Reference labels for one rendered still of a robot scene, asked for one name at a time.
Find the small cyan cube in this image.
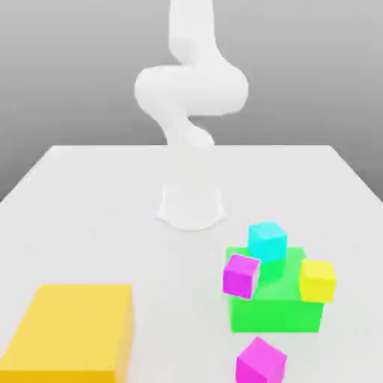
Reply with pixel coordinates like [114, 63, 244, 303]
[247, 221, 289, 264]

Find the small magenta cube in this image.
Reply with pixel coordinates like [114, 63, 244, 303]
[235, 336, 289, 383]
[222, 253, 262, 301]

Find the small yellow cube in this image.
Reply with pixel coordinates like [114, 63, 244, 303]
[298, 259, 338, 304]

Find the large green box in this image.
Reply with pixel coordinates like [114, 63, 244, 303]
[225, 246, 325, 334]

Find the large orange box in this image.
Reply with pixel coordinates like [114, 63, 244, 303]
[0, 283, 135, 383]

